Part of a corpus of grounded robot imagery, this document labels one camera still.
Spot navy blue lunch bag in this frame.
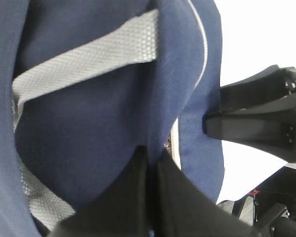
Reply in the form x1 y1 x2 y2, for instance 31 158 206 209
0 0 224 237

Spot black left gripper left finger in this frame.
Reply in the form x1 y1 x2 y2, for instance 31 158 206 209
50 146 149 237

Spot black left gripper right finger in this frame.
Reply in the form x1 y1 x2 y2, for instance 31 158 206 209
155 150 258 237

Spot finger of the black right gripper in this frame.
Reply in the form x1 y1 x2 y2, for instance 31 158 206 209
220 65 296 112
205 94 296 163

